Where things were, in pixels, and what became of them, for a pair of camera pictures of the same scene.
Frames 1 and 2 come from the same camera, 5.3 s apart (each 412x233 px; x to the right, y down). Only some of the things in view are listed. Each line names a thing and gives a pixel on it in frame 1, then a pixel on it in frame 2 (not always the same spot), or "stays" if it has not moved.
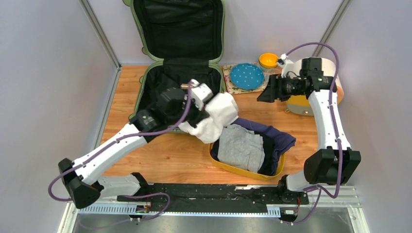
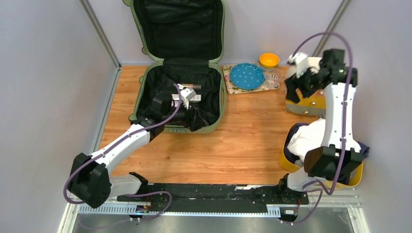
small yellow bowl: (268, 60) stays
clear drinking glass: (270, 72) stays
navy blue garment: (280, 140) → (344, 178)
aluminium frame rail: (350, 199) stays
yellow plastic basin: (251, 174) → (355, 180)
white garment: (222, 108) → (305, 137)
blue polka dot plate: (246, 76) stays
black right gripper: (274, 89) → (292, 84)
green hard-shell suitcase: (187, 36) stays
